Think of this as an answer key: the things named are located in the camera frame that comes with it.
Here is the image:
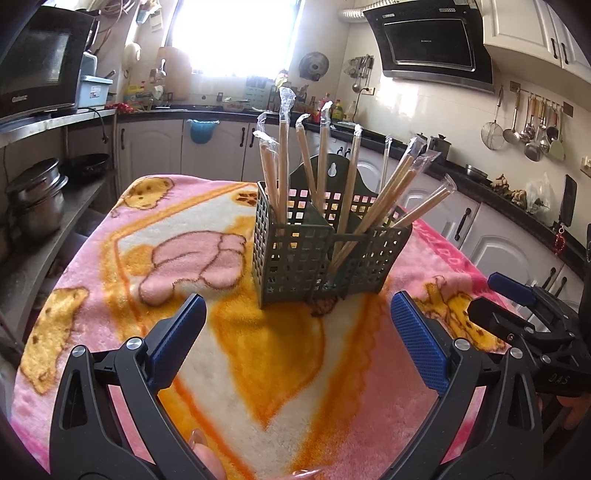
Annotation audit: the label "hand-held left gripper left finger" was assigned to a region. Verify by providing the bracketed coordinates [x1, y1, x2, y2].
[48, 293, 207, 480]

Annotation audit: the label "grey plastic storage box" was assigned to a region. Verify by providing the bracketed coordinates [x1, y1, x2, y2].
[78, 76, 114, 109]

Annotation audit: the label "steel kitchen shelf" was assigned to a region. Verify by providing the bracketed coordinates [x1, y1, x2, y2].
[0, 108, 118, 352]

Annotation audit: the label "coiled white hose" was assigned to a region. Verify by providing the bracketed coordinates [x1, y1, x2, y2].
[95, 0, 134, 19]

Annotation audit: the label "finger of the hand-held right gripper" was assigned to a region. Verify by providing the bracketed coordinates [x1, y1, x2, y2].
[488, 272, 578, 324]
[468, 298, 578, 365]

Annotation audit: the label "clear plastic bag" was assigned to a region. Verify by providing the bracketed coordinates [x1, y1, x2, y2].
[526, 173, 552, 215]

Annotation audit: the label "black smartphone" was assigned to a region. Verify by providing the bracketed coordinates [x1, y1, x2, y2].
[558, 174, 578, 227]

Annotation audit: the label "teal drawer organiser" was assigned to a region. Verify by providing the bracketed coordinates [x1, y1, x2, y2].
[245, 76, 269, 104]

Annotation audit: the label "wire mesh skimmer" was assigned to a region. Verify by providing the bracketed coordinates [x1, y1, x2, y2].
[481, 88, 506, 151]

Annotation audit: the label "stacked steel pots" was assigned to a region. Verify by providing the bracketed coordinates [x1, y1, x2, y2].
[6, 158, 69, 241]

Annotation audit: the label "row of condiment bottles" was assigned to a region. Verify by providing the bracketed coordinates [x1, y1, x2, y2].
[308, 93, 358, 123]

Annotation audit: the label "black microwave oven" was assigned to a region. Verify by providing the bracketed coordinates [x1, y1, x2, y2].
[0, 6, 98, 125]

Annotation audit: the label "white lower kitchen cabinets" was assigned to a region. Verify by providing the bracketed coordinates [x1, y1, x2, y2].
[115, 117, 591, 333]

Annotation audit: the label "black wok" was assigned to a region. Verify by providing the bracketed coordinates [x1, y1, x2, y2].
[60, 153, 112, 181]

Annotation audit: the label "printed pink blanket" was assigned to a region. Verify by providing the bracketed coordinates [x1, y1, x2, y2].
[10, 174, 522, 480]

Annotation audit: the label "small round wall fan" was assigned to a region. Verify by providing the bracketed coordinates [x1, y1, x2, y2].
[299, 52, 330, 83]

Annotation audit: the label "white kitchen cabinets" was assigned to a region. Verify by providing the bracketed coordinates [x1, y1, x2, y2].
[480, 0, 591, 84]
[115, 117, 591, 333]

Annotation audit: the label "kitchen window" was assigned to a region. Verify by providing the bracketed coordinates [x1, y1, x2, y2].
[168, 0, 301, 77]

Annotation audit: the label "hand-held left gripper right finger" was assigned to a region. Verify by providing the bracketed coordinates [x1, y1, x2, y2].
[390, 291, 546, 480]

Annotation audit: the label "wooden cutting board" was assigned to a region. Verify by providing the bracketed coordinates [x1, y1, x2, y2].
[159, 46, 192, 100]

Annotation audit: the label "black kitchen countertop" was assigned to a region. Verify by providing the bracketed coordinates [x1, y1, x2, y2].
[115, 105, 591, 268]

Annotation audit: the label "large steel ladle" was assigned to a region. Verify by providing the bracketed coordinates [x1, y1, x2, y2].
[525, 99, 543, 162]

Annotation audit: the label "person's right hand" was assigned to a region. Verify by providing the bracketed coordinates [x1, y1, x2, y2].
[556, 394, 591, 430]

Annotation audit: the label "white upper kitchen cabinets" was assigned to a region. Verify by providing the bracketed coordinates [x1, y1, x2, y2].
[480, 0, 591, 84]

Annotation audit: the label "steel kettle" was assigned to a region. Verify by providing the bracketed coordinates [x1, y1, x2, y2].
[429, 135, 451, 164]

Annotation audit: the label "black range hood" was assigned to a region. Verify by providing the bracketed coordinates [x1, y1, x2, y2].
[362, 0, 496, 95]

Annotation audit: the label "pale green spatula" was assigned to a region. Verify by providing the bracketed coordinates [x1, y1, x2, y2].
[549, 108, 566, 162]

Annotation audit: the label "hanging small utensil set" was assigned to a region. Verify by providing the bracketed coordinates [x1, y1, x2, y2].
[347, 54, 376, 93]

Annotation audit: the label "wall hook rail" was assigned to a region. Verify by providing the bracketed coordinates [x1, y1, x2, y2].
[509, 80, 574, 116]

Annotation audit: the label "wooden-handled steel spoon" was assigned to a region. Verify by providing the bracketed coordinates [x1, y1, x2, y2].
[519, 95, 536, 143]

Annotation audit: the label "dark green plastic utensil holder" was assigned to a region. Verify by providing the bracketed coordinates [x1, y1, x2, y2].
[252, 154, 413, 309]

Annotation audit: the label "pile of ginger roots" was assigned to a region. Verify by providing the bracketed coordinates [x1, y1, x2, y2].
[490, 174, 527, 201]

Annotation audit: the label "flexible aluminium duct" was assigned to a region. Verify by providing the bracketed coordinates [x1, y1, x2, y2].
[339, 0, 384, 21]

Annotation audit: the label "group of chopsticks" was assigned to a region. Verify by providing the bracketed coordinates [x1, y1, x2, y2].
[253, 85, 458, 287]

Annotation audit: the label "person's left hand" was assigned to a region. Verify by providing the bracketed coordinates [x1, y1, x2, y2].
[187, 428, 227, 480]

